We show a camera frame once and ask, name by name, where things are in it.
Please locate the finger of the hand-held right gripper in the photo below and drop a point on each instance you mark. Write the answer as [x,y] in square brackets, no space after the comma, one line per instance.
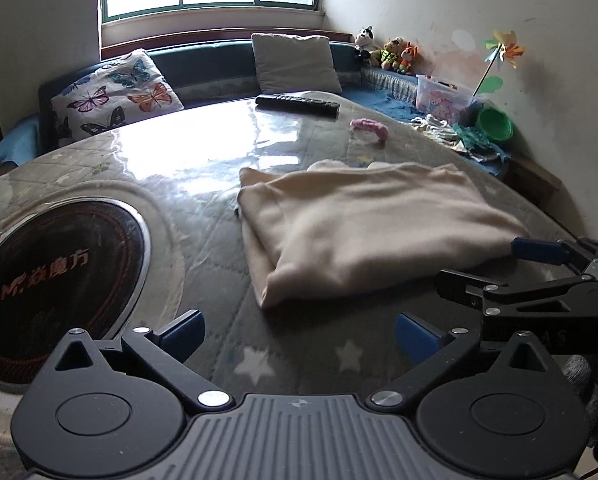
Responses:
[539,250]
[461,282]

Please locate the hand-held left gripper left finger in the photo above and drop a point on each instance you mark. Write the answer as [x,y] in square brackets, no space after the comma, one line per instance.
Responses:
[181,336]

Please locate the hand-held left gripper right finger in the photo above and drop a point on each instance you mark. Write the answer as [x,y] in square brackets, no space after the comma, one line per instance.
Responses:
[419,337]

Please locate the cream fleece garment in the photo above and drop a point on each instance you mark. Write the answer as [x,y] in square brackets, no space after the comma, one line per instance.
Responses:
[369,225]

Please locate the person's right hand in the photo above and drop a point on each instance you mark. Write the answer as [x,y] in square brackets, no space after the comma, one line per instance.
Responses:
[596,385]

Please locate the green plastic bowl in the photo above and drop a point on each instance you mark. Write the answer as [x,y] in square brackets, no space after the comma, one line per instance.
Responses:
[494,125]

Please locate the round black induction cooktop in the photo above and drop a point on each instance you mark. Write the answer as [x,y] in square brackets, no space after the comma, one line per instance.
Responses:
[54,280]

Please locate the pink hair scrunchie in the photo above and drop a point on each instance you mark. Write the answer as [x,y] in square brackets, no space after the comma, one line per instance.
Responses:
[374,127]

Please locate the clear plastic storage box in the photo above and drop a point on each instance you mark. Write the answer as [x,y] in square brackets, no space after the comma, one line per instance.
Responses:
[441,100]

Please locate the colourful pinwheel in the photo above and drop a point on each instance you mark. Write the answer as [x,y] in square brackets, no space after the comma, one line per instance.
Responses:
[504,50]

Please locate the orange plush toy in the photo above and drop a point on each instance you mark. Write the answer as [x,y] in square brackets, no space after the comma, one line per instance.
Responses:
[408,57]

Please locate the brown plush toy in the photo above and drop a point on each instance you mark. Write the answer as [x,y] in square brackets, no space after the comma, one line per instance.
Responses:
[391,52]

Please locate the black remote control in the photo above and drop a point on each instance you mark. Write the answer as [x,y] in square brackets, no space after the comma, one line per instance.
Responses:
[299,102]

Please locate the butterfly print pillow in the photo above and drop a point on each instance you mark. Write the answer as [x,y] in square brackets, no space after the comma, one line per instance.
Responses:
[119,95]

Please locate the black and white cow toy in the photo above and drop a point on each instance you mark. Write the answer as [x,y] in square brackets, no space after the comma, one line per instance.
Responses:
[365,39]

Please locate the grey pillow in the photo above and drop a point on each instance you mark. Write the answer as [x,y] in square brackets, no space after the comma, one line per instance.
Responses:
[294,62]

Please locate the blue sofa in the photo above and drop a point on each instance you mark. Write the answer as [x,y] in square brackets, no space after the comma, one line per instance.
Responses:
[204,60]

